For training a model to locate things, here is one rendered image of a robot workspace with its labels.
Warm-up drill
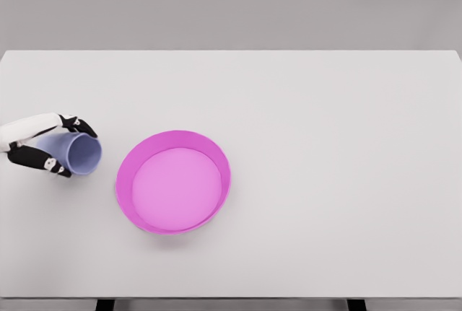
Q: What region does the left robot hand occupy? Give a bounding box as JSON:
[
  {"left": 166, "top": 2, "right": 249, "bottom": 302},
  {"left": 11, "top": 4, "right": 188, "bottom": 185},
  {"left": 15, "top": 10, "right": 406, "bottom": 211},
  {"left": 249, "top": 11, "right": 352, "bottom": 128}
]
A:
[{"left": 0, "top": 111, "right": 99, "bottom": 179}]

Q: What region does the lavender blue cup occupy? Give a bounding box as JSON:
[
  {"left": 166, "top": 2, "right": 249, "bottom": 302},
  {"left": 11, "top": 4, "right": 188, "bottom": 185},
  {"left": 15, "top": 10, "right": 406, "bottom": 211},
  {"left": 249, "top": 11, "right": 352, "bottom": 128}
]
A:
[{"left": 33, "top": 132, "right": 103, "bottom": 176}]

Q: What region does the pink round plate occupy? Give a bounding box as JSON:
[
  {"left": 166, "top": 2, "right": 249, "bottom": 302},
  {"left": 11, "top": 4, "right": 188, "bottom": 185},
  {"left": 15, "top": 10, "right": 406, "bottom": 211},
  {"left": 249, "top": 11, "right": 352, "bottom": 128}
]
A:
[{"left": 115, "top": 130, "right": 232, "bottom": 235}]

